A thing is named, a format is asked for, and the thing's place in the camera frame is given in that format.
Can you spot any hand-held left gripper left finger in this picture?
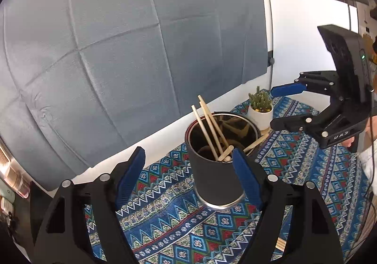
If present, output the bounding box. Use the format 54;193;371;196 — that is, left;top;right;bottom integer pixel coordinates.
31;146;146;264

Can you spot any bunch of wooden chopsticks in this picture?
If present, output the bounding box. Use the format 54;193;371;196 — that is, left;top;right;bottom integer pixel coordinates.
191;95;270;163

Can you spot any white refrigerator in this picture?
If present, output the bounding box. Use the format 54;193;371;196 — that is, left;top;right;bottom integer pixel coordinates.
269;0;360;114

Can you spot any succulent in white pot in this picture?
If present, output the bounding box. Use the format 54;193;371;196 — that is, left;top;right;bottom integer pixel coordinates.
247;86;274;131

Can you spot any grey backdrop cloth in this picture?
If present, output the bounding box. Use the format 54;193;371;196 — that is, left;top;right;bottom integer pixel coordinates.
0;0;273;176

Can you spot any black cylindrical utensil holder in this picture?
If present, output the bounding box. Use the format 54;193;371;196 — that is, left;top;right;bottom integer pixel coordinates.
185;111;261;210

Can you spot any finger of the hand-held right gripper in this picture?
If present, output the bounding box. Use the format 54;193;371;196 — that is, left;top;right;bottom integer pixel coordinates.
271;71;339;100
270;105;345;138

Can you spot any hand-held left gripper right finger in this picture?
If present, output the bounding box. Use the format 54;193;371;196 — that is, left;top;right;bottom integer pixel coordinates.
233;149;344;264

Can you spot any black cable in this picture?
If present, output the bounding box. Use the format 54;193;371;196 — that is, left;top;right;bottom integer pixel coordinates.
352;184;374;253

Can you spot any blue patterned tablecloth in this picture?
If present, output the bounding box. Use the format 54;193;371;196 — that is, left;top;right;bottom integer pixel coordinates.
84;95;374;264

